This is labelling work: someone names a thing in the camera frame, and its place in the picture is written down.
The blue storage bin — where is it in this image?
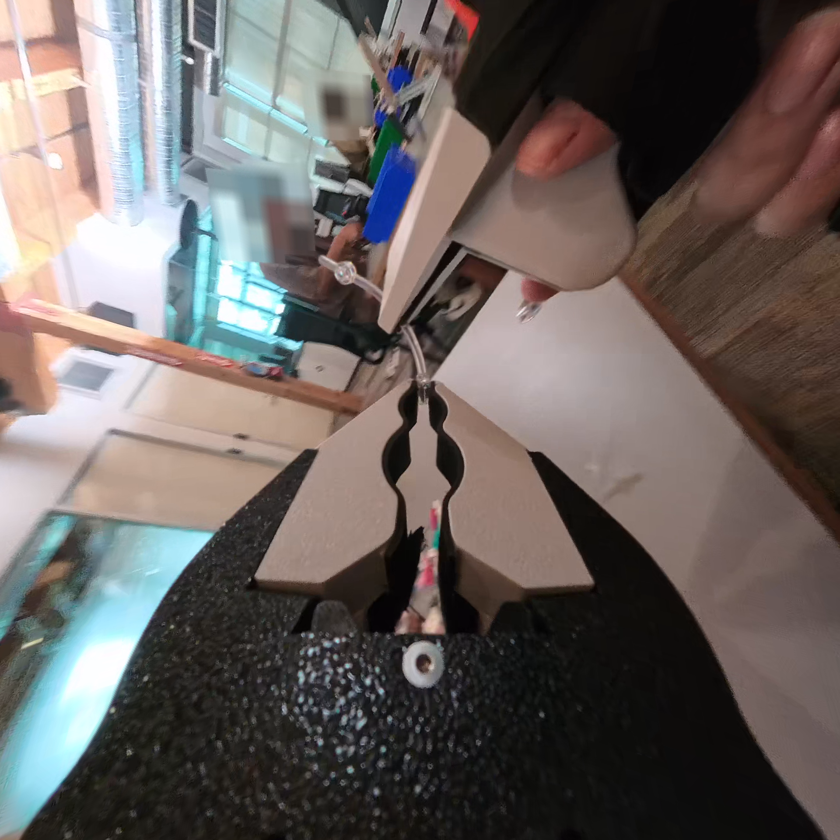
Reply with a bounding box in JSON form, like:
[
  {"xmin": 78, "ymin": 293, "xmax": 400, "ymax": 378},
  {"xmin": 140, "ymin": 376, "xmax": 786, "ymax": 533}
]
[{"xmin": 363, "ymin": 146, "xmax": 419, "ymax": 245}]

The silver ventilation duct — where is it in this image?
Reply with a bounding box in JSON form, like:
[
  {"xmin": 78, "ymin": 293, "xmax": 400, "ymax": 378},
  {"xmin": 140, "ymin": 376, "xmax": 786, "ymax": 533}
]
[
  {"xmin": 88, "ymin": 0, "xmax": 147, "ymax": 226},
  {"xmin": 150, "ymin": 0, "xmax": 188, "ymax": 206}
]

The person's right hand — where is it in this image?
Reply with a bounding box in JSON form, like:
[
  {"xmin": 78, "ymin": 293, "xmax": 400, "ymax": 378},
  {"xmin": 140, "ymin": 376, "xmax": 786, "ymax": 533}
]
[{"xmin": 517, "ymin": 10, "xmax": 840, "ymax": 311}]

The dark cloth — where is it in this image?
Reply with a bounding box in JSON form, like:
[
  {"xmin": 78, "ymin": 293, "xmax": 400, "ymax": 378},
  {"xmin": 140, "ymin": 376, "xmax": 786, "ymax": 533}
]
[{"xmin": 459, "ymin": 0, "xmax": 840, "ymax": 93}]

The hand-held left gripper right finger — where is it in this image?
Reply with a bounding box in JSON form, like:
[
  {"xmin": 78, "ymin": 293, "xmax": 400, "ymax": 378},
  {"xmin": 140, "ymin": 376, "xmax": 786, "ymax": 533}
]
[{"xmin": 422, "ymin": 381, "xmax": 596, "ymax": 635}]

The wooden beam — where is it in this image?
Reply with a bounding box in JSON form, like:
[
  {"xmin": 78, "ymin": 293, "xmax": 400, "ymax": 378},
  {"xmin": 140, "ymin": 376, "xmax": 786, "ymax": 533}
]
[{"xmin": 10, "ymin": 298, "xmax": 366, "ymax": 416}]

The green storage bin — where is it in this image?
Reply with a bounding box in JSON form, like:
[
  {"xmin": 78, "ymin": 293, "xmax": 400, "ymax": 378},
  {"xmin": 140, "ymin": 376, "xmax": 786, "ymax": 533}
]
[{"xmin": 367, "ymin": 115, "xmax": 405, "ymax": 186}]

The white cabinet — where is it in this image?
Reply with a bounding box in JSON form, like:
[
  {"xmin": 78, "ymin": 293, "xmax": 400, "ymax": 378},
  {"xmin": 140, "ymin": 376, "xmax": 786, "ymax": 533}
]
[{"xmin": 62, "ymin": 364, "xmax": 332, "ymax": 529}]

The pile of colourful toy bricks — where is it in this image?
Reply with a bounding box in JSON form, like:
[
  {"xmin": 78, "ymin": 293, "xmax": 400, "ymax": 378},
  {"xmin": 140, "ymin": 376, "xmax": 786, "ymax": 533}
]
[{"xmin": 397, "ymin": 499, "xmax": 448, "ymax": 635}]

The clear plastic toy tube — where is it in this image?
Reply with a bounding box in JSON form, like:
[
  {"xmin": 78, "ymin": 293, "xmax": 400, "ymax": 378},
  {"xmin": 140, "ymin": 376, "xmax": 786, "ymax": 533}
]
[{"xmin": 319, "ymin": 256, "xmax": 435, "ymax": 398}]

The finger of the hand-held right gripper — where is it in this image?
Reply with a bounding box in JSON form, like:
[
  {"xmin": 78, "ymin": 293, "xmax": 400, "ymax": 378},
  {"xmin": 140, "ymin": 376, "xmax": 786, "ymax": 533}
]
[
  {"xmin": 378, "ymin": 107, "xmax": 493, "ymax": 330},
  {"xmin": 402, "ymin": 92, "xmax": 639, "ymax": 328}
]

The glass partition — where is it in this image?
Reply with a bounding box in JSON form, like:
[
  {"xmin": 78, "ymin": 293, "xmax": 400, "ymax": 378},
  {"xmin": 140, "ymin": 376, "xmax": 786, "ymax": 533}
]
[{"xmin": 0, "ymin": 511, "xmax": 219, "ymax": 829}]

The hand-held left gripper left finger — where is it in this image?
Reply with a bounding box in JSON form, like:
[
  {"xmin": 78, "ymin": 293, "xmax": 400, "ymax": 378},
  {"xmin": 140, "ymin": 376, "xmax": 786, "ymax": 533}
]
[{"xmin": 252, "ymin": 379, "xmax": 420, "ymax": 619}]

